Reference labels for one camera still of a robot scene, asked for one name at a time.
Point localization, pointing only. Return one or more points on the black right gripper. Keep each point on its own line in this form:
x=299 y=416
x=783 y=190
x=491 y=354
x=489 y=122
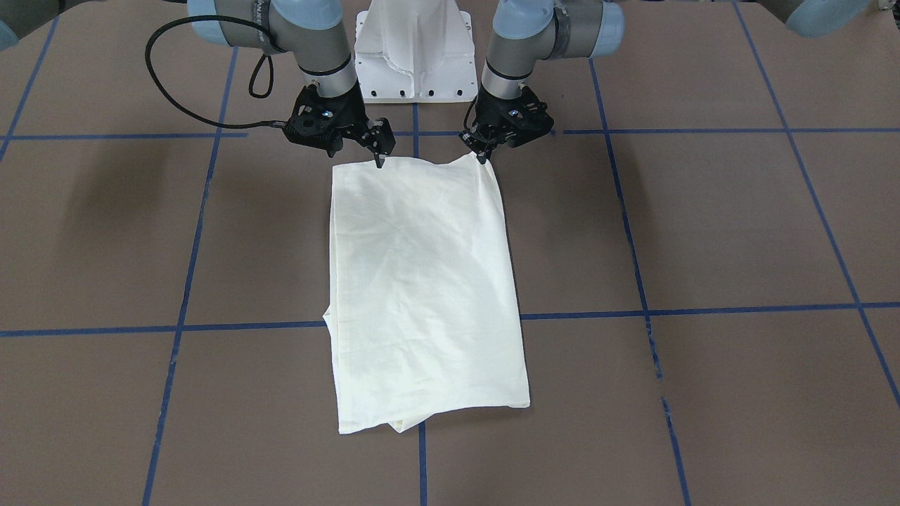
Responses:
x=349 y=114

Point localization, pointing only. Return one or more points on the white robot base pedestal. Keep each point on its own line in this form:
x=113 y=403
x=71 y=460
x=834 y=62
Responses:
x=415 y=52

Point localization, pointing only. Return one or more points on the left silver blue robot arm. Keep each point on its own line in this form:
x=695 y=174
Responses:
x=526 y=32

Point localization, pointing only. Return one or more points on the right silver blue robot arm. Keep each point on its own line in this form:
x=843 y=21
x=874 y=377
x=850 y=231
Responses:
x=312 y=31

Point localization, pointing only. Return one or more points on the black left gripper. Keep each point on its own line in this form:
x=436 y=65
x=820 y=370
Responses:
x=494 y=110

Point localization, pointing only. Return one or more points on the cream long-sleeve cat shirt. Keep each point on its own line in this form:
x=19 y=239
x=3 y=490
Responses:
x=423 y=316

